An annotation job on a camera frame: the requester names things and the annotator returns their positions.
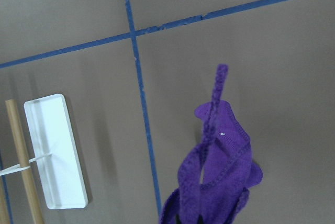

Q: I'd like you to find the purple towel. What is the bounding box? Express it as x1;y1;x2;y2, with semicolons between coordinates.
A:
159;64;263;223

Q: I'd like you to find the wooden rack bar upper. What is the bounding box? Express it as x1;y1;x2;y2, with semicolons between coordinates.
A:
5;99;44;223

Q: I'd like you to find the white rack base tray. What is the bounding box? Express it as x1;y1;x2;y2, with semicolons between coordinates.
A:
24;94;88;209

